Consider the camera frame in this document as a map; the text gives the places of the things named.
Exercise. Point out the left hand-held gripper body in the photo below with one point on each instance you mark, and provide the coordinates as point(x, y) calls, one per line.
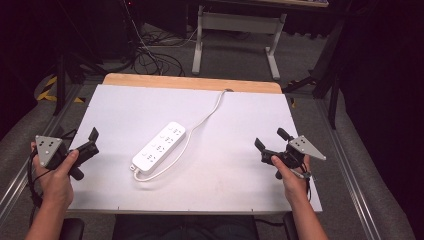
point(50, 148)

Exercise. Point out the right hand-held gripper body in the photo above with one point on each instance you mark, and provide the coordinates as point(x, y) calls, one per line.
point(300, 150)

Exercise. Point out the person's right hand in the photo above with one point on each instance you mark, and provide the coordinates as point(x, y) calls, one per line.
point(293, 185)

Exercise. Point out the person's left hand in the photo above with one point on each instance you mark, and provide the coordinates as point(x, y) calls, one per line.
point(56, 186)

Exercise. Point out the white table board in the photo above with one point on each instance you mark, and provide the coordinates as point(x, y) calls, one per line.
point(233, 173)

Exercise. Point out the yellow black floor tape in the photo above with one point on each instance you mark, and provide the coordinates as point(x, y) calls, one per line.
point(50, 91)

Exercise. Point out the white power strip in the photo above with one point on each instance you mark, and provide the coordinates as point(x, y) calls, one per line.
point(200, 123)
point(159, 147)

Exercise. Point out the black tripod stand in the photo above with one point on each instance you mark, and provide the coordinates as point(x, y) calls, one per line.
point(66, 63)

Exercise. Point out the black metal stand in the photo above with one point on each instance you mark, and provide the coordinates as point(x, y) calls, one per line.
point(328, 76)

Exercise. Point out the black chair armrest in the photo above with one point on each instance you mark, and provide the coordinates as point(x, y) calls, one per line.
point(71, 229)

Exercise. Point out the aluminium rail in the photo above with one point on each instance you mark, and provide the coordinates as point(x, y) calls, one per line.
point(346, 166)
point(26, 173)

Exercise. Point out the white metal frame desk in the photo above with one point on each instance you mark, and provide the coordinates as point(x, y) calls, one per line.
point(238, 23)

